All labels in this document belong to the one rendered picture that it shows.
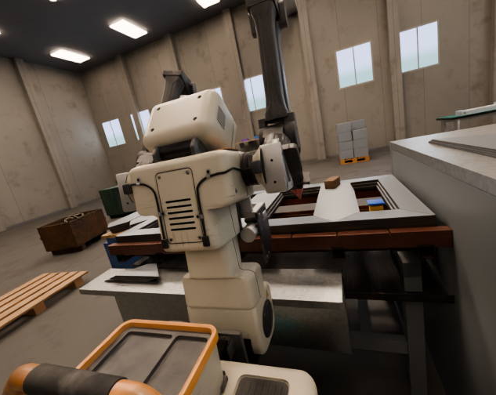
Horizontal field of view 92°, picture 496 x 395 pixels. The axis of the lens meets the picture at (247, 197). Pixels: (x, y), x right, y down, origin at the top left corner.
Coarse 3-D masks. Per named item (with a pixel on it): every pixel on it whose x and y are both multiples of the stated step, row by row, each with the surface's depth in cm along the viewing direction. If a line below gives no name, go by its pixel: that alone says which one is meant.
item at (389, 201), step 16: (288, 192) 167; (304, 192) 163; (384, 192) 125; (272, 208) 140; (304, 224) 101; (320, 224) 99; (336, 224) 97; (352, 224) 95; (368, 224) 93; (384, 224) 91; (400, 224) 89; (416, 224) 87; (432, 224) 85; (128, 240) 139; (144, 240) 135; (160, 240) 131
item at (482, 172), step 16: (480, 128) 136; (400, 144) 138; (416, 144) 126; (432, 144) 116; (432, 160) 90; (448, 160) 80; (464, 160) 76; (480, 160) 72; (464, 176) 68; (480, 176) 60
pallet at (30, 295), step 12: (48, 276) 309; (60, 276) 301; (72, 276) 297; (24, 288) 286; (36, 288) 279; (48, 288) 272; (60, 288) 267; (0, 300) 269; (12, 300) 265; (24, 300) 256; (36, 300) 250; (0, 312) 242; (12, 312) 238; (24, 312) 234; (36, 312) 243; (0, 324) 218
